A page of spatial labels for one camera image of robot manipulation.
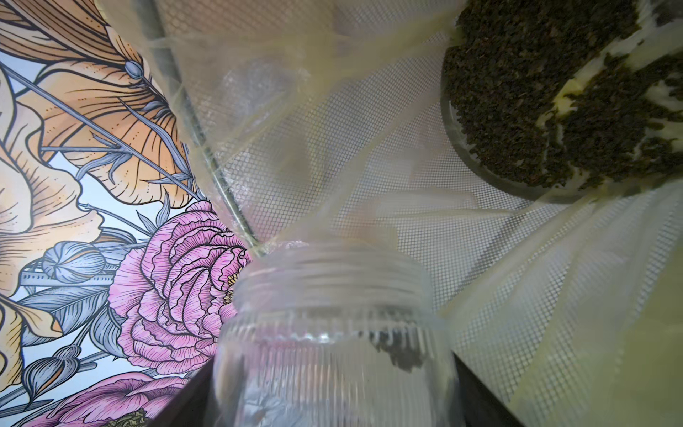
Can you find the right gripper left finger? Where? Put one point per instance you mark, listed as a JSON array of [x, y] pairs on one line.
[[188, 408]]

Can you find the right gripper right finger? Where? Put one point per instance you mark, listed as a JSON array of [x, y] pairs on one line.
[[481, 407]]

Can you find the beige lid jar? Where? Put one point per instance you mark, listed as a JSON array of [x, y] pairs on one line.
[[334, 334]]

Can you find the mesh waste bin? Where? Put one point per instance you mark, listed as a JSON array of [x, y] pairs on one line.
[[572, 97]]

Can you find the yellow bin liner bag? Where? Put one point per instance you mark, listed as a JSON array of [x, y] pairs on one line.
[[323, 121]]

